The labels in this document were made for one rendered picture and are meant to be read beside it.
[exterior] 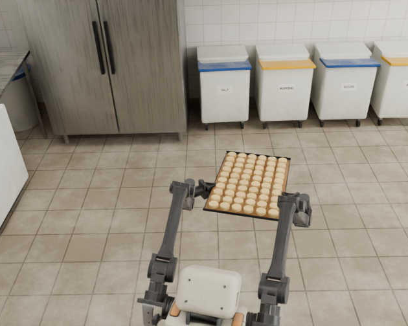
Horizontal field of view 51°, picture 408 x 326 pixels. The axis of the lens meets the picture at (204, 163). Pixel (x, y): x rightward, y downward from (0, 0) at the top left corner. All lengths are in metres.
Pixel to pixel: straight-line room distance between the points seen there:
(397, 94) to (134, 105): 2.74
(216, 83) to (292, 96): 0.81
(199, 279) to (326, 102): 3.48
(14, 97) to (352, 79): 3.60
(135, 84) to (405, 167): 2.72
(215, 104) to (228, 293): 3.26
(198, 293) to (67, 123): 3.34
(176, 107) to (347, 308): 2.42
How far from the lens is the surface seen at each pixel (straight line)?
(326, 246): 3.49
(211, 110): 4.59
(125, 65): 4.16
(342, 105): 4.79
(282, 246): 1.67
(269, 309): 1.61
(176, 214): 1.76
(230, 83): 4.46
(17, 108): 5.17
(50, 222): 3.88
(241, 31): 4.96
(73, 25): 4.14
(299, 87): 4.58
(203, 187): 2.32
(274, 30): 5.00
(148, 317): 1.69
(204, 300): 1.51
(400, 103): 5.00
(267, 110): 4.63
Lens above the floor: 2.48
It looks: 36 degrees down
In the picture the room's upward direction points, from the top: 2 degrees counter-clockwise
